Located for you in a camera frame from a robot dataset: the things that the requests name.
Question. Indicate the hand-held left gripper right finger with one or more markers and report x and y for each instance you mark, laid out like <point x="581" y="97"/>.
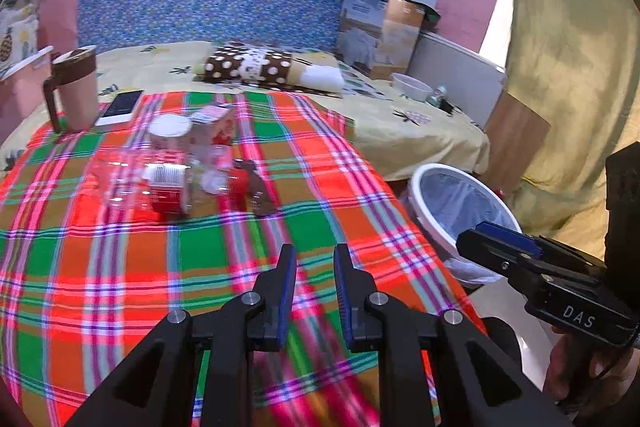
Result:
<point x="344" y="297"/>

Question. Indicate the quilt packaging box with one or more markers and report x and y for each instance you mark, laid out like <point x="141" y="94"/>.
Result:
<point x="370" y="32"/>

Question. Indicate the yellow printed bedsheet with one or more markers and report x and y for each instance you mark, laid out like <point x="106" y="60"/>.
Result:
<point x="400" y="132"/>

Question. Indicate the yellow curtain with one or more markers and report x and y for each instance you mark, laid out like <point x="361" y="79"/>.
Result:
<point x="575" y="32"/>

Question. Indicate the wooden board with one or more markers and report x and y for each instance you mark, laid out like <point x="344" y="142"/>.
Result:
<point x="515" y="137"/>

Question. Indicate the clear plastic bowl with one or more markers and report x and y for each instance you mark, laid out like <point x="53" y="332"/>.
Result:
<point x="410" y="87"/>

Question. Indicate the clear jar with red lid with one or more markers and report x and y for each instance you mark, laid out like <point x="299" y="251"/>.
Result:
<point x="239" y="182"/>

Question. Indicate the red plastic bag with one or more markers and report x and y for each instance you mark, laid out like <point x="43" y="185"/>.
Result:
<point x="499" y="193"/>

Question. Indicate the plaid tablecloth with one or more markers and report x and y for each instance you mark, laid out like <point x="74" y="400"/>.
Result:
<point x="125" y="282"/>

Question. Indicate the small green bottle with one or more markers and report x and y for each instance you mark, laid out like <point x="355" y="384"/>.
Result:
<point x="436" y="96"/>

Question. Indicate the brown polka dot pillow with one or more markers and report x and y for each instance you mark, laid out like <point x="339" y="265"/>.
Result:
<point x="235" y="64"/>

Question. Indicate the red barcode packet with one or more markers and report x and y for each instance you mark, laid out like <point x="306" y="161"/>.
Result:
<point x="167" y="184"/>

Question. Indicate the pink storage box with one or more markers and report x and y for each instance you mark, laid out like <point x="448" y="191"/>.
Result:
<point x="20" y="102"/>

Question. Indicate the white lidded paper cup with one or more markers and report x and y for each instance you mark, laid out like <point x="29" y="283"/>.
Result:
<point x="170" y="132"/>

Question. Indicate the brown lidded mug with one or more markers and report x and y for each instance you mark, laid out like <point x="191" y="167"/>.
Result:
<point x="77" y="97"/>

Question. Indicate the brown snack wrapper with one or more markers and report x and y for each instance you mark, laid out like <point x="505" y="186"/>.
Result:
<point x="260" y="202"/>

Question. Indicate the pineapple print blanket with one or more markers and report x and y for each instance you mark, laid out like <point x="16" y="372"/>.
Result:
<point x="20" y="27"/>

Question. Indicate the red and white small carton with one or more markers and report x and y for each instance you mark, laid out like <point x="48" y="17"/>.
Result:
<point x="220" y="127"/>

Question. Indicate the white smartphone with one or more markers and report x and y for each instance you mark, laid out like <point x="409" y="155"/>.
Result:
<point x="120" y="106"/>

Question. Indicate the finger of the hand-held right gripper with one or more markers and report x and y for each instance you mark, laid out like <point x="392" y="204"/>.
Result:
<point x="510" y="237"/>
<point x="485" y="249"/>

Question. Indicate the person's right hand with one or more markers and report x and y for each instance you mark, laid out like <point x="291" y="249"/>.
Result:
<point x="565" y="367"/>

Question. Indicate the white bin with plastic liner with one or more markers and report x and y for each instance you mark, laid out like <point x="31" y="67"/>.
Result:
<point x="450" y="197"/>

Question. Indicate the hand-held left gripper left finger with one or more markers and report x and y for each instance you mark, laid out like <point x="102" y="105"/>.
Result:
<point x="286" y="287"/>

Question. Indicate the black face mask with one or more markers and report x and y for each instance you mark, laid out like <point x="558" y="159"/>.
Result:
<point x="450" y="107"/>

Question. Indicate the white panel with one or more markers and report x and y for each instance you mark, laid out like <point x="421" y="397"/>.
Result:
<point x="460" y="72"/>

